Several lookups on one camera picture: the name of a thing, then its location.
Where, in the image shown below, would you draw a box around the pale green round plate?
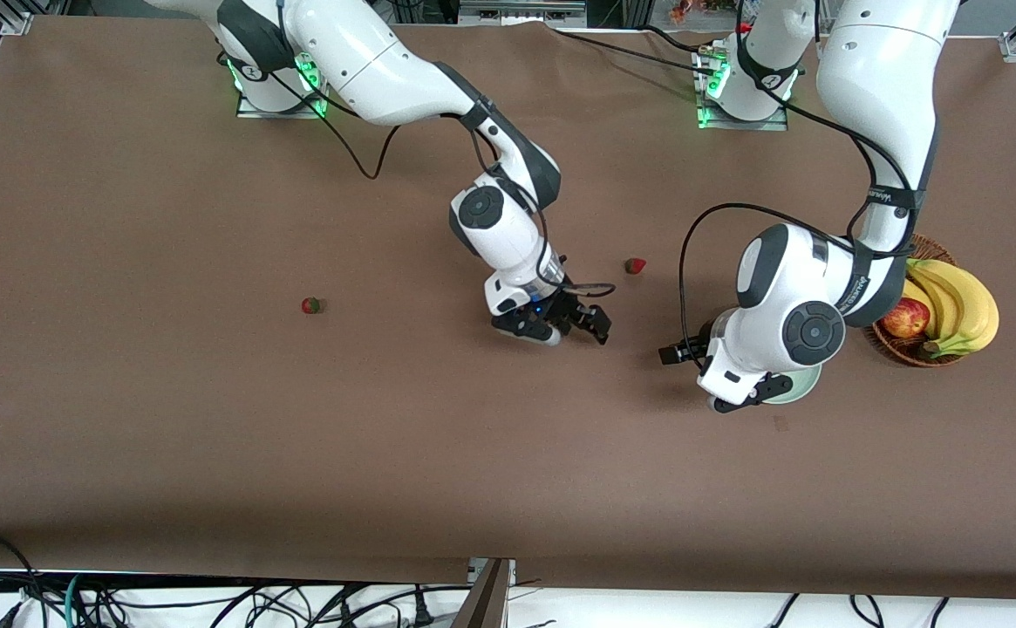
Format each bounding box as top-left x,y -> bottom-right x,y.
769,365 -> 823,406

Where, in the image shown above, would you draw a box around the brown wicker basket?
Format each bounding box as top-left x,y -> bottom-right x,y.
872,234 -> 972,368

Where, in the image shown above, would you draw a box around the red apple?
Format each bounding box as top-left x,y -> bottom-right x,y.
881,297 -> 931,339

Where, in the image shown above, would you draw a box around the yellow banana bunch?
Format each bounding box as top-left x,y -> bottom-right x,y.
900,257 -> 1000,359

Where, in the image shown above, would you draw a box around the brown wooden beam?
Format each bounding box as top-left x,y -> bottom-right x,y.
451,558 -> 513,628

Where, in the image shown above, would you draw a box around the grey metal box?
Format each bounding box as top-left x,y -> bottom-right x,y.
458,0 -> 589,27

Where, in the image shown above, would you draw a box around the colourful background objects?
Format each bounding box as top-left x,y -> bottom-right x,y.
670,0 -> 735,24

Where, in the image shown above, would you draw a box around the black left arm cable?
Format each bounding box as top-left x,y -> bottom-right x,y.
678,0 -> 918,350

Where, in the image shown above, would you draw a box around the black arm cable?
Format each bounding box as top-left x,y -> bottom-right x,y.
215,48 -> 617,302
678,0 -> 918,350

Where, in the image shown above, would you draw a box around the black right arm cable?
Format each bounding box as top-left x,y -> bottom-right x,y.
215,48 -> 617,302

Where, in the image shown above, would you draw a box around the black cable across table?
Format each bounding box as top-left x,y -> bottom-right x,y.
551,26 -> 718,75

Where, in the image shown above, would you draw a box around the teal floor cable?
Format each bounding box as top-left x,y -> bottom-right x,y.
63,573 -> 138,628

